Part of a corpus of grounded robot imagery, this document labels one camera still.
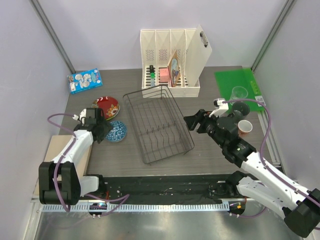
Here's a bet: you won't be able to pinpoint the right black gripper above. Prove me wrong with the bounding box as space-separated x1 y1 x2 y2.
183 109 227 149

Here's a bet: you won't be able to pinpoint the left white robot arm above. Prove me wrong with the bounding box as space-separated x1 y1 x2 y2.
38 108 113 212

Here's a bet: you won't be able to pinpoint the green plastic folder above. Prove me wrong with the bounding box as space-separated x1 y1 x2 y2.
214 68 266 105

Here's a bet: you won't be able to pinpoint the blue patterned bowl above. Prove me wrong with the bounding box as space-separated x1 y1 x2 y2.
105 121 128 143

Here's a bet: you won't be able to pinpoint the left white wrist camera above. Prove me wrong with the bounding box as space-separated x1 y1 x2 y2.
71 108 87 124

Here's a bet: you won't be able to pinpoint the white clipboard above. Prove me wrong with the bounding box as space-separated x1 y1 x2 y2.
184 25 212 87

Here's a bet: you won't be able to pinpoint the pink box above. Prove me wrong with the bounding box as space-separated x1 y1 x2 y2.
159 67 170 83

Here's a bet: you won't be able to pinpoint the small bottles in organizer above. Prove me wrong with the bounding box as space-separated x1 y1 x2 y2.
149 65 156 87

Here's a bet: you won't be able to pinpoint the beige wooden board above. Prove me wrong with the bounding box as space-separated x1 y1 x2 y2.
33 134 93 196

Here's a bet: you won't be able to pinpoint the perforated metal rail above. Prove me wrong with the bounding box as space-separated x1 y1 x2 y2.
42 201 230 213

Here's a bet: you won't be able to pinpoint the picture book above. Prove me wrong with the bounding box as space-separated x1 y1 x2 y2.
167 50 181 87

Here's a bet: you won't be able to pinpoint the grey mug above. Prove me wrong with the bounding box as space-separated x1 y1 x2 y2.
228 101 251 122

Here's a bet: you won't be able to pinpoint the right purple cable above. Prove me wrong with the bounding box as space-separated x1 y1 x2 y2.
219 98 320 231

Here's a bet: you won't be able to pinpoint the purple cable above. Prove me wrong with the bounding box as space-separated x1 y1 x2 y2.
219 98 320 231
46 113 131 217

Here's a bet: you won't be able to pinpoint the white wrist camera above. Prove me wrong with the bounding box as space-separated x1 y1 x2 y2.
71 108 87 124
209 98 229 118

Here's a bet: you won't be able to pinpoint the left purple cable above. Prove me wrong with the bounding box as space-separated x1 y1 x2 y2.
46 113 131 217

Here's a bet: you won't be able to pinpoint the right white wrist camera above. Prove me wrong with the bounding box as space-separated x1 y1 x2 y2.
209 98 229 118

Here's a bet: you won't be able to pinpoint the yellow-green plate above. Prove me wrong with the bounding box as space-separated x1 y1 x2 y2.
109 105 121 120

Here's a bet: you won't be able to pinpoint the dark red plate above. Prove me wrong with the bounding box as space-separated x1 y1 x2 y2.
91 96 120 120

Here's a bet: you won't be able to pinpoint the black wire dish rack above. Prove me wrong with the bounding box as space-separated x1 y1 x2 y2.
123 84 195 164

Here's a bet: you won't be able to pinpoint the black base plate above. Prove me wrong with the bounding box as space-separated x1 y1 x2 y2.
90 174 244 205

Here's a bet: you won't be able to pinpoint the white file organizer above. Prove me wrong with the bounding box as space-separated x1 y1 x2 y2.
140 28 200 98

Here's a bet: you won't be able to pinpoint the pink mug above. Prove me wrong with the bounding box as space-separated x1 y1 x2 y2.
237 119 253 137

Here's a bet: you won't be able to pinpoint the blue picture box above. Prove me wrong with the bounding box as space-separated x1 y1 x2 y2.
67 68 103 94

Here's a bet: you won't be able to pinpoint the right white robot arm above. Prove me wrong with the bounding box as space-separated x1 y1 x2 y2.
183 109 320 238

